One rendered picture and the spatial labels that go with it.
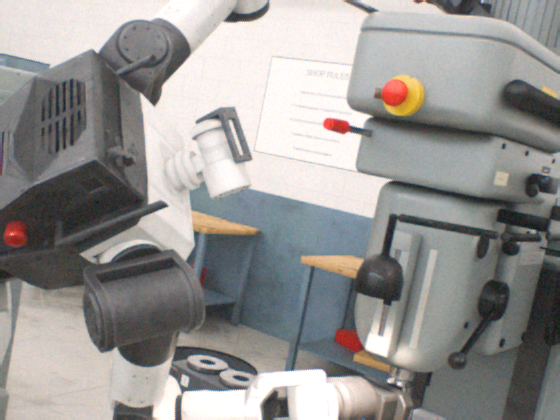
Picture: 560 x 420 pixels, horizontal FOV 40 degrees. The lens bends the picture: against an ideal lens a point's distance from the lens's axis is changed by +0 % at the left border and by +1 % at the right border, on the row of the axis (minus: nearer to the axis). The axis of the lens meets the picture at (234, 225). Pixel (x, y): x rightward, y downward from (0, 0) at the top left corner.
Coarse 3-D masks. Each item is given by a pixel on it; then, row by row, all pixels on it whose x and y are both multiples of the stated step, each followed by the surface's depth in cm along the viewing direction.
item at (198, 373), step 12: (192, 360) 166; (204, 360) 168; (216, 360) 169; (180, 372) 164; (192, 372) 162; (204, 372) 162; (216, 372) 163; (228, 372) 162; (240, 372) 164; (180, 384) 163; (192, 384) 161; (204, 384) 159; (216, 384) 157; (228, 384) 156; (240, 384) 156; (276, 396) 160; (264, 408) 158
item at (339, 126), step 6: (324, 120) 120; (330, 120) 120; (336, 120) 120; (342, 120) 122; (324, 126) 120; (330, 126) 120; (336, 126) 120; (342, 126) 122; (348, 126) 123; (354, 126) 126; (336, 132) 122; (342, 132) 123; (354, 132) 126; (360, 132) 128; (366, 132) 129
